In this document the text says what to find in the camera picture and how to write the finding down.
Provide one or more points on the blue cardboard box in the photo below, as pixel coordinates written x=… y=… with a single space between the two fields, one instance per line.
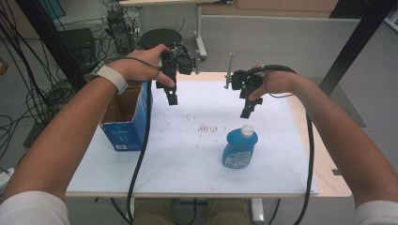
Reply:
x=130 y=131

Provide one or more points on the blue bottle with white cap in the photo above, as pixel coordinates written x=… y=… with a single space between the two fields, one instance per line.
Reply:
x=239 y=146

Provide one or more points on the wristwatch with white band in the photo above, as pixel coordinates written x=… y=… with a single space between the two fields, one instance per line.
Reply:
x=112 y=76

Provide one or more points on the person's right hand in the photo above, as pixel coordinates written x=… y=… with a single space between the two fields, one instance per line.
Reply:
x=281 y=82

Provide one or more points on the black metal post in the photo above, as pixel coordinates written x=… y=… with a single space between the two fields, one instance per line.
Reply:
x=356 y=40
x=40 y=28

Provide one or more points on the person's left hand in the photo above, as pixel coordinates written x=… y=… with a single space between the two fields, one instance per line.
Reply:
x=137 y=67

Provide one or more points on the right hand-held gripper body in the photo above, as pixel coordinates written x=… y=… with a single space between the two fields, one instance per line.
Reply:
x=245 y=79

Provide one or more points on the wooden cabinet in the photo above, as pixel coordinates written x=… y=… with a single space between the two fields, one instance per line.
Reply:
x=269 y=7

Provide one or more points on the white table mat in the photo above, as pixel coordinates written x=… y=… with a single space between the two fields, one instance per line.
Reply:
x=187 y=168

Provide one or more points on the teal panel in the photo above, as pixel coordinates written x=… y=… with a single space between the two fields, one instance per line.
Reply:
x=51 y=7

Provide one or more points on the person's right leg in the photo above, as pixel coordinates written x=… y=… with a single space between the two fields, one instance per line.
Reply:
x=226 y=212

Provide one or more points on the person's leg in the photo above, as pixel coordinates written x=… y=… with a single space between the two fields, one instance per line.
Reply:
x=153 y=212
x=226 y=212

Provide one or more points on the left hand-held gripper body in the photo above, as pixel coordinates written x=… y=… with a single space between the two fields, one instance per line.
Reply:
x=183 y=62

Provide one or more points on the person's left leg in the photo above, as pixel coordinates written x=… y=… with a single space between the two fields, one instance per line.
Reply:
x=153 y=212

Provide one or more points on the black equipment box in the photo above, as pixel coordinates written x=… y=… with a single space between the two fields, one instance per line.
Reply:
x=76 y=42

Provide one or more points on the white shirt sleeve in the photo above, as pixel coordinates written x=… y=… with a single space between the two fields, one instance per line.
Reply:
x=377 y=214
x=31 y=209

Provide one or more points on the black tape strip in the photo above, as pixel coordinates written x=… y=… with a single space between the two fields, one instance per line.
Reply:
x=337 y=172

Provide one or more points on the black round stool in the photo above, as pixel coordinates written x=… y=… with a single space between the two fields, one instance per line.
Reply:
x=156 y=37

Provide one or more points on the white background desk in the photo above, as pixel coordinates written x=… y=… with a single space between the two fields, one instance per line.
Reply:
x=200 y=31

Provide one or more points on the white power strip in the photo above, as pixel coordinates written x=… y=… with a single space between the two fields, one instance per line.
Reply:
x=5 y=178

